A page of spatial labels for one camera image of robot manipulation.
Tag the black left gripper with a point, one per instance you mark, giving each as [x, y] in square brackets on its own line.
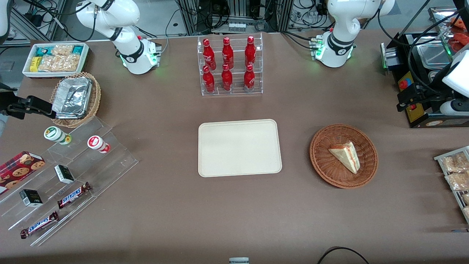
[427, 96]

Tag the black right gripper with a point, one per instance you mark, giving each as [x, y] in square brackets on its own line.
[8, 103]

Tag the triangular sandwich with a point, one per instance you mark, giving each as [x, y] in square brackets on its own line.
[346, 156]

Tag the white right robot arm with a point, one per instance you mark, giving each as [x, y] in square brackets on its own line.
[137, 55]

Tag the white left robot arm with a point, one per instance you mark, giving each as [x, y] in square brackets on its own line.
[337, 47]

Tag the oval light wicker basket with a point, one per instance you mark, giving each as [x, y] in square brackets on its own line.
[96, 99]

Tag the round brown wicker basket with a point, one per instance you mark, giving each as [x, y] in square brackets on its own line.
[326, 168]

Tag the beige plastic tray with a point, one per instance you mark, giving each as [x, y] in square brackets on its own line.
[240, 148]

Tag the black food warmer machine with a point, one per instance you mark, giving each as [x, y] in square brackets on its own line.
[425, 117]

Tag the green lid drink cup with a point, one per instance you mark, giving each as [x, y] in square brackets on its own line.
[55, 134]

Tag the aluminium foil container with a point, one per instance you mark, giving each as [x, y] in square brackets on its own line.
[71, 97]

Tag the steel food pan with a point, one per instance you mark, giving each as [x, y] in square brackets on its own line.
[434, 55]
[436, 76]

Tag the yellow snack pack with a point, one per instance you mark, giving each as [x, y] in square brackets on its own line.
[34, 63]

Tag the clear rice cracker pack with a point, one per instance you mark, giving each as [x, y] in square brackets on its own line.
[58, 63]
[63, 49]

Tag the teal snack pack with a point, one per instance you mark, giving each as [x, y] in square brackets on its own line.
[78, 49]
[43, 51]

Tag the white snack bin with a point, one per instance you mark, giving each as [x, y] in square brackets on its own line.
[85, 62]

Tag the red cookie box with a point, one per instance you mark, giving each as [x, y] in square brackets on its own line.
[18, 168]

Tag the red lid drink cup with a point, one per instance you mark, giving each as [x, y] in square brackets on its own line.
[97, 143]

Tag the small black box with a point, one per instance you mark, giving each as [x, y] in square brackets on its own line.
[30, 198]
[64, 173]

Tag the red sausage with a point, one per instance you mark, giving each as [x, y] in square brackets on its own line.
[460, 40]
[460, 22]

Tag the clear cracker bag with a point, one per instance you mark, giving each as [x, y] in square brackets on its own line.
[453, 163]
[458, 180]
[466, 198]
[466, 212]

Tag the glass warmer cover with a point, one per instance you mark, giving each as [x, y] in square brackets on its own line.
[438, 16]

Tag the clear acrylic step stand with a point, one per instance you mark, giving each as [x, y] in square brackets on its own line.
[110, 161]

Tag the snickers bar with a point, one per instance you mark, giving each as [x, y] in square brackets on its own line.
[39, 224]
[74, 195]

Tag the red cola bottle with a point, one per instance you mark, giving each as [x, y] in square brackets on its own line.
[226, 79]
[209, 55]
[249, 78]
[209, 80]
[250, 52]
[227, 54]

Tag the clear acrylic bottle rack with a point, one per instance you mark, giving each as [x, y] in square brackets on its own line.
[236, 91]

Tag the white power strip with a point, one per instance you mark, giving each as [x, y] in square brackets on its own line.
[236, 26]

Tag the grey box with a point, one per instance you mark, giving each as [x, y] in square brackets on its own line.
[239, 260]

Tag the aluminium frame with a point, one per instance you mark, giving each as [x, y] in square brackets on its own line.
[40, 20]

